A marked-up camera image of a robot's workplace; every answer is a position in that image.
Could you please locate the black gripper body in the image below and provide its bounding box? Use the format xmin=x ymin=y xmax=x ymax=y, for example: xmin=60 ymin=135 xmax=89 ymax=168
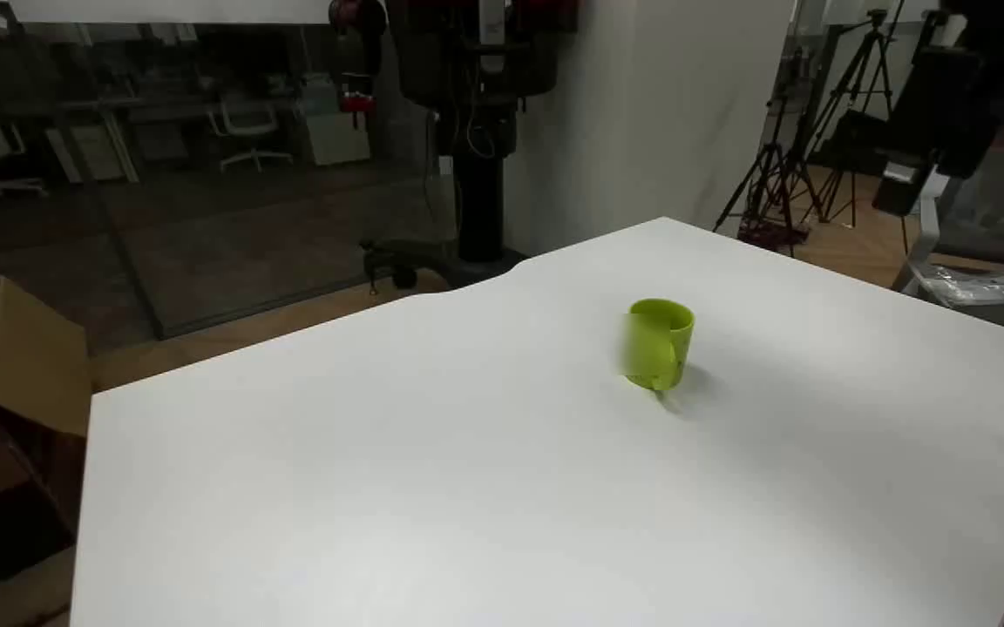
xmin=866 ymin=41 xmax=992 ymax=219

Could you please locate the green mug with cartoon print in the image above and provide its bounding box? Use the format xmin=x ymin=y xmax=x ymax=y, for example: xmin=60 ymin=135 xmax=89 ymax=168
xmin=618 ymin=295 xmax=696 ymax=397

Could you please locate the clear plastic bag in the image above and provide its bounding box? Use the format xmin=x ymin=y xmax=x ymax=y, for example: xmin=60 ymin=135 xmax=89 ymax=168
xmin=902 ymin=235 xmax=1004 ymax=313

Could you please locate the white low cabinet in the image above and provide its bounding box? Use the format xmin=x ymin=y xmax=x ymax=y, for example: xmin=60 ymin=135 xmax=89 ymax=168
xmin=289 ymin=72 xmax=375 ymax=172

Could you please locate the white board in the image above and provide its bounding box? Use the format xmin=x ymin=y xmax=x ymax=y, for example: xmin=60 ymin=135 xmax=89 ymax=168
xmin=6 ymin=0 xmax=334 ymax=27

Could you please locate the brown cardboard box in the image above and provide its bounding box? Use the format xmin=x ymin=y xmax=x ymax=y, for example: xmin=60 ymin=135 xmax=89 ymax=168
xmin=0 ymin=273 xmax=94 ymax=521

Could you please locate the black camera tripod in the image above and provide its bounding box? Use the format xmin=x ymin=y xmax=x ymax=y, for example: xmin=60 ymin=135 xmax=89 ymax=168
xmin=709 ymin=10 xmax=828 ymax=253

